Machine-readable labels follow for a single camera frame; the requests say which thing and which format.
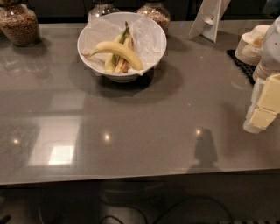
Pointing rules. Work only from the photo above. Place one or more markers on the glass jar of grains left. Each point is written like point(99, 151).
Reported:
point(18, 23)

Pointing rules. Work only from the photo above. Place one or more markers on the glass jar middle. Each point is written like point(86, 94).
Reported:
point(102, 7)

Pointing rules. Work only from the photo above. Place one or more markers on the white bowl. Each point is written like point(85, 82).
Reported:
point(149, 43)

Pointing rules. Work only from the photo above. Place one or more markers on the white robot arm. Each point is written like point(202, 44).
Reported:
point(270, 51)

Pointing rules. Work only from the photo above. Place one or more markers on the stack of paper bowls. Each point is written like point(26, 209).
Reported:
point(248, 50)

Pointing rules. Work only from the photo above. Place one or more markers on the spotted banana bunch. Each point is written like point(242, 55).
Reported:
point(114, 63)

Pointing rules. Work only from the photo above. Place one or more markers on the black mesh mat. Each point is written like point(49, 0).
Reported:
point(247, 70)

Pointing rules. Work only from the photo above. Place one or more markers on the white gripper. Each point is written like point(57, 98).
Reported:
point(271, 49)

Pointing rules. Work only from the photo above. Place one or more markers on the glass jar of grains right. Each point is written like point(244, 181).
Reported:
point(155, 10)

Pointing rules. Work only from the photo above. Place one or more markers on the yellow banana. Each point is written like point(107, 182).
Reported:
point(120, 50)

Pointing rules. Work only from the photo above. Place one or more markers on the white cardboard stand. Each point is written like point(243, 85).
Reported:
point(206, 23)

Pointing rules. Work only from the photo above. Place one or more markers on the white paper liner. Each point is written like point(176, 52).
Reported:
point(121, 46)

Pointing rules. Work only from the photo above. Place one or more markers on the glass jar of grains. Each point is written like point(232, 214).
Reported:
point(155, 10)
point(18, 23)

